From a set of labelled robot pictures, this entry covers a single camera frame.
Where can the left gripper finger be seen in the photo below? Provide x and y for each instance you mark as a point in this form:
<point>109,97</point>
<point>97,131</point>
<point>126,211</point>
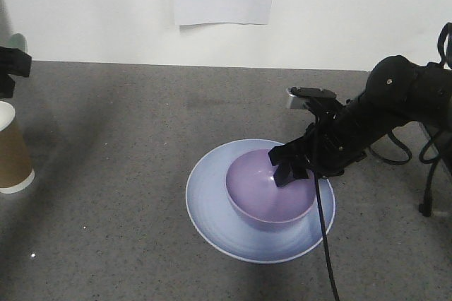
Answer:
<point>13,62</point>

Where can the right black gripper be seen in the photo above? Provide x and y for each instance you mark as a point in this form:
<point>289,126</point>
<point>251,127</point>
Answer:
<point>335,140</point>

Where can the mint green plastic spoon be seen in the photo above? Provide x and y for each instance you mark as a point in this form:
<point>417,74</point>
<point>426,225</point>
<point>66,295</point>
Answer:
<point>18,41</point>

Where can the purple plastic bowl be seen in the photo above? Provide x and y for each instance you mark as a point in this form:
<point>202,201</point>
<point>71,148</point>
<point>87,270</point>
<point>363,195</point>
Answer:
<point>256,199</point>

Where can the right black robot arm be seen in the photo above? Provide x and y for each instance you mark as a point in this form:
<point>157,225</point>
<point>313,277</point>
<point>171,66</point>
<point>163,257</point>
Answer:
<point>397,92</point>

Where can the light blue plate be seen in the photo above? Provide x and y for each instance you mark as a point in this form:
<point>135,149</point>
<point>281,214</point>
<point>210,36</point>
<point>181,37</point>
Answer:
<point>216,221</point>

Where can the brown paper cup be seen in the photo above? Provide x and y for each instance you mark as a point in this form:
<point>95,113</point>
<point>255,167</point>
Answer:
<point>17,172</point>

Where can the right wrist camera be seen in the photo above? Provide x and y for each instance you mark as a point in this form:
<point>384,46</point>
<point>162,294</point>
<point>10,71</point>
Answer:
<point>299,97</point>

